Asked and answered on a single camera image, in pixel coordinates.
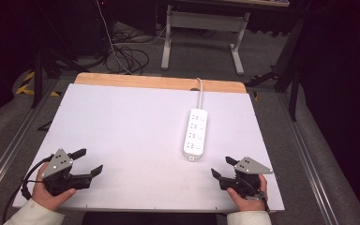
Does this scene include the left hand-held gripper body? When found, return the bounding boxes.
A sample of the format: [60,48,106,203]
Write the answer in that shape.
[40,147,92,197]

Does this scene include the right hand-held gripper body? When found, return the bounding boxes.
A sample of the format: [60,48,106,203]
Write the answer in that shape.
[218,156,274,201]

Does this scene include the person's left hand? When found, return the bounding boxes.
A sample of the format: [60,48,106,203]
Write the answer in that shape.
[31,162,77,213]

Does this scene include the person's right hand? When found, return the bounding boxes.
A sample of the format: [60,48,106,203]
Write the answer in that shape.
[226,173,269,213]

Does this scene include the white power strip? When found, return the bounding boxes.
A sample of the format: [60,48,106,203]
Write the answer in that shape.
[182,107,209,162]

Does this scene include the white board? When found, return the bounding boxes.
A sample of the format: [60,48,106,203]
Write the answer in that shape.
[12,82,286,214]

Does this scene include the yellow black floor tape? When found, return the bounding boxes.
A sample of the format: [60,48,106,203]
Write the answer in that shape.
[15,70,61,98]

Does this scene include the black metal stand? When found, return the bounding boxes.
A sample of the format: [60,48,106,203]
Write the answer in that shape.
[245,18,305,122]

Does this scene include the black tripod stand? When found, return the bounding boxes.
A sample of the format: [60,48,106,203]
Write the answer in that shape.
[31,46,89,109]

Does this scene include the white-framed desk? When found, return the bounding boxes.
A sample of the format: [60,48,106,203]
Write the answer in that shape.
[160,0,291,76]

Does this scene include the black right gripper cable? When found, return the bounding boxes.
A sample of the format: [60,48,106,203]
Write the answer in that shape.
[256,191,272,214]

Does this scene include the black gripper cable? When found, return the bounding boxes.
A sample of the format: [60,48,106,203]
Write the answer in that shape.
[1,154,54,225]
[256,191,272,214]

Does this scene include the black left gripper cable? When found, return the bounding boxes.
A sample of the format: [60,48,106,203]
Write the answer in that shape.
[1,154,54,225]

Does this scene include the aluminium floor rail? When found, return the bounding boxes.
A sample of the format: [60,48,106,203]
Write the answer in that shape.
[0,78,60,202]
[277,93,336,225]

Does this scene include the white power strip cable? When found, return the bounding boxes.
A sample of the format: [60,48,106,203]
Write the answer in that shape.
[195,77,205,111]

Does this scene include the black floor cables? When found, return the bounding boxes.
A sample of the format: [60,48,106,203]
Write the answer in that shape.
[104,28,151,75]

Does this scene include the white floor cable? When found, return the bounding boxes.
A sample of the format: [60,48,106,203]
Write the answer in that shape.
[95,0,133,75]

